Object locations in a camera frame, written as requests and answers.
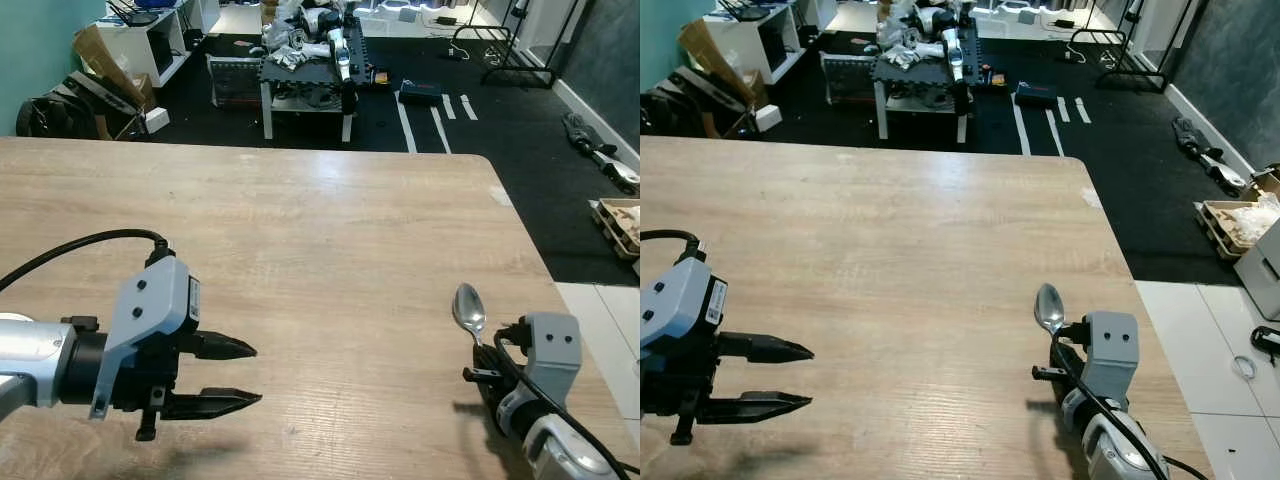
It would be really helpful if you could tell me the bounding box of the blue flat box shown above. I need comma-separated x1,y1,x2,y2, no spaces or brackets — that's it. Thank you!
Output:
1012,80,1061,111
398,80,444,108

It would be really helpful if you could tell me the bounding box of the crumpled white plastic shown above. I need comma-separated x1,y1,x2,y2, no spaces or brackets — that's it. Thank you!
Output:
1232,192,1280,239

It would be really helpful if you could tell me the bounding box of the cluttered work table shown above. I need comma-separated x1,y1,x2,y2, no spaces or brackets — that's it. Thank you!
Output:
868,32,979,145
258,35,369,143

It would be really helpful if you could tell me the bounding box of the white shelf unit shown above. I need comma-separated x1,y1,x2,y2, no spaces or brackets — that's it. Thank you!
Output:
95,0,193,89
704,0,803,89

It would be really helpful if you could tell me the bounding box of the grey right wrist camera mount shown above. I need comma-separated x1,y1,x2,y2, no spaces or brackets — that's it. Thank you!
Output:
1084,311,1142,403
518,312,583,406

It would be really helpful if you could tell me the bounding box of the silver metal spoon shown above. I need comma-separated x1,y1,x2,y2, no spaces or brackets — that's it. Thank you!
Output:
1033,283,1071,341
453,283,498,351

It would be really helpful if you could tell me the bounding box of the black metal floor rack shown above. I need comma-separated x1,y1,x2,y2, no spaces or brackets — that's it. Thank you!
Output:
1063,26,1173,95
450,24,559,91

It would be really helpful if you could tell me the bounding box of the brown cardboard sheet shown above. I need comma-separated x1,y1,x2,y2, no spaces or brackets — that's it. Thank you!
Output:
678,18,773,113
72,24,158,113

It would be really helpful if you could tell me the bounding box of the grey wire crate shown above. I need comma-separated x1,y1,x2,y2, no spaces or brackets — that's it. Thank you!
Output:
206,54,265,108
819,51,883,106

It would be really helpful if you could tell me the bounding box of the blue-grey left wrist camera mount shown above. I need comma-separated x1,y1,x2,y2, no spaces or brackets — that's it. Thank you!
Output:
88,255,202,421
640,254,732,379

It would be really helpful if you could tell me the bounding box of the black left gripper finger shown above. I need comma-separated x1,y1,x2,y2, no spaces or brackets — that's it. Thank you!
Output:
185,332,258,362
695,389,814,427
715,332,815,365
160,388,263,422

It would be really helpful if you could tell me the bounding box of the light grey cabinet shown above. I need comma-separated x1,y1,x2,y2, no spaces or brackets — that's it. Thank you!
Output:
1233,214,1280,323

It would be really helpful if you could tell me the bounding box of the wooden pallet tray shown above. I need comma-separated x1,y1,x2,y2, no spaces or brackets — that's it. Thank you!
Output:
1194,196,1280,263
587,197,641,261

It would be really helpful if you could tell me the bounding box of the black bag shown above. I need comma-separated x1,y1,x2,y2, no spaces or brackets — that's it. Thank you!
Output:
15,72,106,139
640,68,713,138

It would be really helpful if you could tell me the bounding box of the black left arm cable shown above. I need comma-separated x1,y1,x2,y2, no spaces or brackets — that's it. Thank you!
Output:
0,229,171,293
640,229,704,253

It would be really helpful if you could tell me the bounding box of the grey black robot limb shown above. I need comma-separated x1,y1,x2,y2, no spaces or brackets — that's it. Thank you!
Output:
561,112,641,197
1171,114,1253,193

